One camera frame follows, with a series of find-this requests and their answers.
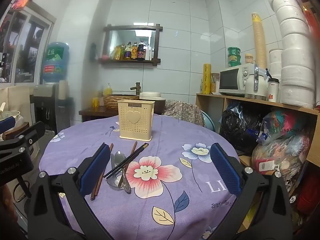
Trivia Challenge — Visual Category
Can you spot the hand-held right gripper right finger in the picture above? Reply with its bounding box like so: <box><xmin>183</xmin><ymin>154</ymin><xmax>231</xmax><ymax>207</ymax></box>
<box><xmin>210</xmin><ymin>142</ymin><xmax>293</xmax><ymax>240</ymax></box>

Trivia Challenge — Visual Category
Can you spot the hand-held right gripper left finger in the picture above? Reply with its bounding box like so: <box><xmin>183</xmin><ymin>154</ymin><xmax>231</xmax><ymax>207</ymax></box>
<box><xmin>27</xmin><ymin>142</ymin><xmax>112</xmax><ymax>240</ymax></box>

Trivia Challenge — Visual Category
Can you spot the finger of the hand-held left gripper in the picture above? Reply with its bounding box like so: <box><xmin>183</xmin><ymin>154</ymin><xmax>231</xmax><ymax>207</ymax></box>
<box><xmin>0</xmin><ymin>121</ymin><xmax>46</xmax><ymax>161</ymax></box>
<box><xmin>0</xmin><ymin>116</ymin><xmax>15</xmax><ymax>134</ymax></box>

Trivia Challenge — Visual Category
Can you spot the brown wooden chopstick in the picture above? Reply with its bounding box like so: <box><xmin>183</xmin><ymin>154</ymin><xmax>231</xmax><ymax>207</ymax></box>
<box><xmin>118</xmin><ymin>141</ymin><xmax>138</xmax><ymax>187</ymax></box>
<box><xmin>94</xmin><ymin>143</ymin><xmax>114</xmax><ymax>197</ymax></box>
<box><xmin>90</xmin><ymin>144</ymin><xmax>112</xmax><ymax>201</ymax></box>

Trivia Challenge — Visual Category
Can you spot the metal spoon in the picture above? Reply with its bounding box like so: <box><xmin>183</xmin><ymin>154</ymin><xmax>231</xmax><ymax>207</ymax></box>
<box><xmin>114</xmin><ymin>151</ymin><xmax>132</xmax><ymax>194</ymax></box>
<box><xmin>107</xmin><ymin>152</ymin><xmax>125</xmax><ymax>188</ymax></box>

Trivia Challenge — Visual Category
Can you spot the black chopstick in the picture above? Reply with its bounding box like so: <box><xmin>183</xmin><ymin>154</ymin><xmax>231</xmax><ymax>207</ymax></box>
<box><xmin>106</xmin><ymin>144</ymin><xmax>150</xmax><ymax>179</ymax></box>
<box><xmin>103</xmin><ymin>142</ymin><xmax>148</xmax><ymax>178</ymax></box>

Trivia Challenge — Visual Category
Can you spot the cream perforated utensil holder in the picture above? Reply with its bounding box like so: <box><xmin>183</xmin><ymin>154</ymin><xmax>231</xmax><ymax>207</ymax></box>
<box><xmin>117</xmin><ymin>99</ymin><xmax>155</xmax><ymax>140</ymax></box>

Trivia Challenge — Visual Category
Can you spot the dark wooden chair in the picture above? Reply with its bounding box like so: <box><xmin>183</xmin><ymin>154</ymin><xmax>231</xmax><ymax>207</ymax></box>
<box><xmin>4</xmin><ymin>122</ymin><xmax>31</xmax><ymax>141</ymax></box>

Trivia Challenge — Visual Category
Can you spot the grey water dispenser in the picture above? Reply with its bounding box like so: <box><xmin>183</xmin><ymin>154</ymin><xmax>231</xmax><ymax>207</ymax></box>
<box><xmin>31</xmin><ymin>84</ymin><xmax>74</xmax><ymax>135</ymax></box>

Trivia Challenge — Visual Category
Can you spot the black plastic bag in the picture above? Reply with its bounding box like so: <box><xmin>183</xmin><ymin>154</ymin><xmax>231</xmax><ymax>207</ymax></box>
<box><xmin>219</xmin><ymin>104</ymin><xmax>263</xmax><ymax>153</ymax></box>

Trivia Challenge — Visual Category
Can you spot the purple floral tablecloth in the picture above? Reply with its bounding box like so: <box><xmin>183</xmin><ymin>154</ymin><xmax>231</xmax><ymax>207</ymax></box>
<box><xmin>39</xmin><ymin>114</ymin><xmax>242</xmax><ymax>240</ymax></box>

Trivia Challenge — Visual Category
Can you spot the light blue plastic basin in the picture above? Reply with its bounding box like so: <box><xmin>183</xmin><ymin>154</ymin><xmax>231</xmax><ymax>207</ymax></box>
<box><xmin>200</xmin><ymin>111</ymin><xmax>215</xmax><ymax>132</ymax></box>

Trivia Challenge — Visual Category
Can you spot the white paper cup tube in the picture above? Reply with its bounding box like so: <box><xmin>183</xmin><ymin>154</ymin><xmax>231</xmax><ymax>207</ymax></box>
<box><xmin>59</xmin><ymin>80</ymin><xmax>69</xmax><ymax>101</ymax></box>

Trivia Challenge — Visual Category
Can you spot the dark wooden washstand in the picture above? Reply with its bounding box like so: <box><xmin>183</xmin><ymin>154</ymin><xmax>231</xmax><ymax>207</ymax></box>
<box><xmin>79</xmin><ymin>105</ymin><xmax>120</xmax><ymax>123</ymax></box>

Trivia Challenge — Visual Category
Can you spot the light wooden shelf unit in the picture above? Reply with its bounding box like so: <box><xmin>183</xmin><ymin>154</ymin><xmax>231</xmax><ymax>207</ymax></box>
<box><xmin>196</xmin><ymin>93</ymin><xmax>320</xmax><ymax>233</ymax></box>

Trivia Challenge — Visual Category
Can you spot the woven pattern wash basin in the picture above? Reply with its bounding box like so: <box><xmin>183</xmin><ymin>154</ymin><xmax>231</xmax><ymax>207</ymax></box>
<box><xmin>103</xmin><ymin>94</ymin><xmax>140</xmax><ymax>110</ymax></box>

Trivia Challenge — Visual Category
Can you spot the floral patterned cloth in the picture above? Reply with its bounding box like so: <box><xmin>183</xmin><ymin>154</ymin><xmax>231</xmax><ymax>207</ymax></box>
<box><xmin>162</xmin><ymin>100</ymin><xmax>206</xmax><ymax>128</ymax></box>

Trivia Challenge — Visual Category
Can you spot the blue water jug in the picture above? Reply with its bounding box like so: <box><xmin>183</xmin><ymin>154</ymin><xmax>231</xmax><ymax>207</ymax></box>
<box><xmin>41</xmin><ymin>42</ymin><xmax>70</xmax><ymax>84</ymax></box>

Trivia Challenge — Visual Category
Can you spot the glass door cabinet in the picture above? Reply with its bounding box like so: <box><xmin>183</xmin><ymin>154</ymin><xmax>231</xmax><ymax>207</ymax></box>
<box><xmin>0</xmin><ymin>5</ymin><xmax>57</xmax><ymax>84</ymax></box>

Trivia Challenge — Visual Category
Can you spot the glass jar with lid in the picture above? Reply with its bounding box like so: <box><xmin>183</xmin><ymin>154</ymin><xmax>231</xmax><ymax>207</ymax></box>
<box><xmin>211</xmin><ymin>73</ymin><xmax>220</xmax><ymax>93</ymax></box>

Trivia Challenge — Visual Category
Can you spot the red bag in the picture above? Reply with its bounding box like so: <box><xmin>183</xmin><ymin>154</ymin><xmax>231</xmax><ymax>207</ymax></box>
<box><xmin>297</xmin><ymin>175</ymin><xmax>320</xmax><ymax>221</ymax></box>

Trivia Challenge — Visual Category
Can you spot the white electric kettle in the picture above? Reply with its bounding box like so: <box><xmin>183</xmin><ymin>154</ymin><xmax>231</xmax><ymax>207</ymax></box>
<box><xmin>244</xmin><ymin>64</ymin><xmax>268</xmax><ymax>101</ymax></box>

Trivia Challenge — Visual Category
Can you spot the white microwave oven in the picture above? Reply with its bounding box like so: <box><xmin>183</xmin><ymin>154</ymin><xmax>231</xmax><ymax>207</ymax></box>
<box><xmin>219</xmin><ymin>65</ymin><xmax>259</xmax><ymax>97</ymax></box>

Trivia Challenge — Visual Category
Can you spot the white tumbler with orange logo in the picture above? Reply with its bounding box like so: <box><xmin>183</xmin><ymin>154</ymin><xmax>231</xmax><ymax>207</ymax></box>
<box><xmin>267</xmin><ymin>77</ymin><xmax>280</xmax><ymax>103</ymax></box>

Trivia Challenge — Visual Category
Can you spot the bronze bamboo style faucet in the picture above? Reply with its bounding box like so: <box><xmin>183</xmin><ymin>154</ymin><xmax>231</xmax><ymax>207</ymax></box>
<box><xmin>130</xmin><ymin>82</ymin><xmax>142</xmax><ymax>95</ymax></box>

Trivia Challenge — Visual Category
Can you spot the yellow wrapped roll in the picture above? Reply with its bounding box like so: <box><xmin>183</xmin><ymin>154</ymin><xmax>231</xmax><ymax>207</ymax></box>
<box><xmin>203</xmin><ymin>64</ymin><xmax>213</xmax><ymax>95</ymax></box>

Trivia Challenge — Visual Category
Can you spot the brown and cream rice cooker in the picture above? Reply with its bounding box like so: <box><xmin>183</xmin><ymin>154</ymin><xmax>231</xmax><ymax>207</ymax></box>
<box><xmin>139</xmin><ymin>91</ymin><xmax>167</xmax><ymax>115</ymax></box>

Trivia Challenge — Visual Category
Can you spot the yellow seasoning packet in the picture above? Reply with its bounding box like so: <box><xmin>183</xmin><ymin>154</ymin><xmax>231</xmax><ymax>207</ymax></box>
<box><xmin>110</xmin><ymin>45</ymin><xmax>121</xmax><ymax>60</ymax></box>

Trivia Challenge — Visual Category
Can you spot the short stack of foam bowls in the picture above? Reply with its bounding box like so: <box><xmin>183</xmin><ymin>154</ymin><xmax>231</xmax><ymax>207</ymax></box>
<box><xmin>269</xmin><ymin>49</ymin><xmax>283</xmax><ymax>81</ymax></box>

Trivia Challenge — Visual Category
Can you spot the tall stack of foam bowls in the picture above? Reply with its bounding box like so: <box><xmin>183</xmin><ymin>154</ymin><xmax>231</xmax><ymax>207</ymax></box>
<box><xmin>265</xmin><ymin>0</ymin><xmax>316</xmax><ymax>109</ymax></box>

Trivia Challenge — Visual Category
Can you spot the dark soy sauce bottle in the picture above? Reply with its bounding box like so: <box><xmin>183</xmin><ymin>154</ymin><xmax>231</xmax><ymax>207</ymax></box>
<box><xmin>137</xmin><ymin>40</ymin><xmax>146</xmax><ymax>61</ymax></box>

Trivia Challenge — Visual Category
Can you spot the tall stack of paper cups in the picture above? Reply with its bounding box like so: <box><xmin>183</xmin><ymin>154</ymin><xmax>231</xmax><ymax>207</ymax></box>
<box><xmin>252</xmin><ymin>12</ymin><xmax>268</xmax><ymax>70</ymax></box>

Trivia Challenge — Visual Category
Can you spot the wooden framed mirror shelf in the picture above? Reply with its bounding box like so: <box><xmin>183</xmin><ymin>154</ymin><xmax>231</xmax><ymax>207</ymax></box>
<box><xmin>100</xmin><ymin>24</ymin><xmax>163</xmax><ymax>65</ymax></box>

